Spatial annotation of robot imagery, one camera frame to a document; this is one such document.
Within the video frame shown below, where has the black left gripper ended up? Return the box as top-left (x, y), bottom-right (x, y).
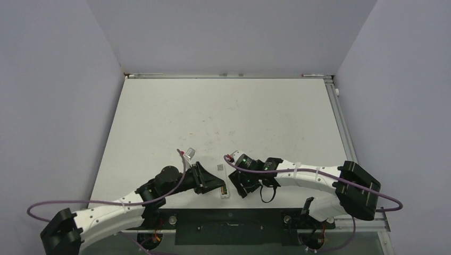
top-left (164, 162), bottom-right (224, 197)

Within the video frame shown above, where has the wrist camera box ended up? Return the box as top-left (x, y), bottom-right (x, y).
top-left (183, 148), bottom-right (196, 166)
top-left (226, 150), bottom-right (245, 163)

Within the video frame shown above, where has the white remote control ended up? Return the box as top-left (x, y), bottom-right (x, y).
top-left (216, 164), bottom-right (230, 200)

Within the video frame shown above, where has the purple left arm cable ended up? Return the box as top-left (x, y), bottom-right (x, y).
top-left (27, 149), bottom-right (187, 255)

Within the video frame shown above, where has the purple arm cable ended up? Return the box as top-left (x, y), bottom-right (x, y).
top-left (223, 155), bottom-right (404, 252)
top-left (27, 149), bottom-right (187, 255)

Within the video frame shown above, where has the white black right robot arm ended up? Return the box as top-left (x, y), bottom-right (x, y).
top-left (224, 151), bottom-right (381, 227)

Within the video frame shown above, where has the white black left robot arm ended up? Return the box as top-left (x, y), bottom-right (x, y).
top-left (40, 162), bottom-right (225, 254)

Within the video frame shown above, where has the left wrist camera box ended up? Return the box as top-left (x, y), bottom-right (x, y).
top-left (183, 148), bottom-right (196, 166)

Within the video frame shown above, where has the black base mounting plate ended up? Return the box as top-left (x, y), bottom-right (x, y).
top-left (134, 208), bottom-right (336, 246)

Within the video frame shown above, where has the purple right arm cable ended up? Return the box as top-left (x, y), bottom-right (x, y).
top-left (223, 155), bottom-right (404, 252)

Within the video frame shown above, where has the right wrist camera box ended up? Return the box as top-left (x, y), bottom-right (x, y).
top-left (226, 150), bottom-right (245, 163)

